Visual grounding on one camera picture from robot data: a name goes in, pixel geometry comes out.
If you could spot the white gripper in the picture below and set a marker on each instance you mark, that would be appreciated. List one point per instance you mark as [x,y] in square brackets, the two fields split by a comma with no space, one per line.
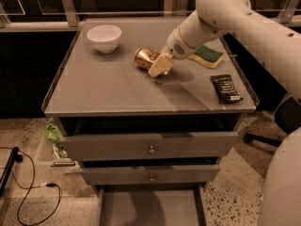
[175,46]

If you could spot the orange soda can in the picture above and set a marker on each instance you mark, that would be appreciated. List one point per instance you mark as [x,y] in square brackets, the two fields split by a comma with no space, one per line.
[145,57]

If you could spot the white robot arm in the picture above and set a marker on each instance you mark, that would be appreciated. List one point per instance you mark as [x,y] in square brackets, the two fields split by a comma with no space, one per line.
[278,48]

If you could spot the grey drawer cabinet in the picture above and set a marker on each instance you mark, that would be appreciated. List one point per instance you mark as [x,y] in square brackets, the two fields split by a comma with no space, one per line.
[98,94]

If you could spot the grey top drawer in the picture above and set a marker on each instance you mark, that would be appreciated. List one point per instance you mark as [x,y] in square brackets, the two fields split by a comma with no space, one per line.
[148,146]

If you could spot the grey drawer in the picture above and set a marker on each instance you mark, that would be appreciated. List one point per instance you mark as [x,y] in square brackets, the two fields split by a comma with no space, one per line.
[153,205]
[148,146]
[150,175]

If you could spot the grey middle drawer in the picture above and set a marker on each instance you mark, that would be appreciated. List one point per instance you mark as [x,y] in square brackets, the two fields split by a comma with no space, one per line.
[150,175]

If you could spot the grey bottom drawer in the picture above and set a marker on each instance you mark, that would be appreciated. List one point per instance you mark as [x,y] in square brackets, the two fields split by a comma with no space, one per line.
[153,205]

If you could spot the green and yellow sponge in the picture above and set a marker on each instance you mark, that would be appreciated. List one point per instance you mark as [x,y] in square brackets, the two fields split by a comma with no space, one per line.
[207,57]

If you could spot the white ceramic bowl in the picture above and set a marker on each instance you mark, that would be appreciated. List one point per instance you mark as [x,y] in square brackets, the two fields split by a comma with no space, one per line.
[104,38]

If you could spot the black snack packet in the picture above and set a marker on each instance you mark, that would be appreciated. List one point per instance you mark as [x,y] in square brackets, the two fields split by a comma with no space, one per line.
[225,89]

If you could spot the green bag in bin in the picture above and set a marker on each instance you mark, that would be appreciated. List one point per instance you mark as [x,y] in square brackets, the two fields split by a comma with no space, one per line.
[53,135]

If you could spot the black office chair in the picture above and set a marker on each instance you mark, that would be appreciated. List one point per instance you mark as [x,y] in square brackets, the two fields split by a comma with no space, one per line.
[287,116]

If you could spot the clear plastic bin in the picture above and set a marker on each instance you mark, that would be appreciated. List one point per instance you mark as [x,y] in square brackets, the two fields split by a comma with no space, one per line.
[44,157]

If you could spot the black stand leg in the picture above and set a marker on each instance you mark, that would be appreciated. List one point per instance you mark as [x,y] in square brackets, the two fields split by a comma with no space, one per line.
[8,167]

